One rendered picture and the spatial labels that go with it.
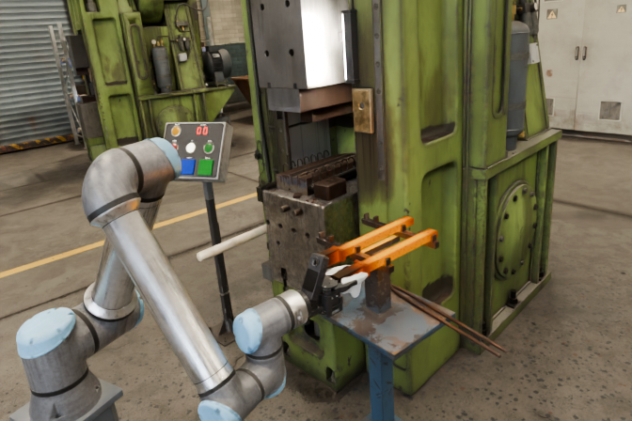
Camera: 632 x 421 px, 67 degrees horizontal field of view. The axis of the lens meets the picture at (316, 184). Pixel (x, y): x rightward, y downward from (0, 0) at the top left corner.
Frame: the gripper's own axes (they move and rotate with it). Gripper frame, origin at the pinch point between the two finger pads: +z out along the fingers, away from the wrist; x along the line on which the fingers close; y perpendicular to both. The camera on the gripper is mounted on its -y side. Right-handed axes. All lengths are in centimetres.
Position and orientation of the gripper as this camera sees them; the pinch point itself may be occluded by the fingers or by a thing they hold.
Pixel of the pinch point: (355, 269)
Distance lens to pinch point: 132.3
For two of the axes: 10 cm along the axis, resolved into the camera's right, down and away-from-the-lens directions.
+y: 0.8, 9.5, 3.0
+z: 7.7, -2.5, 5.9
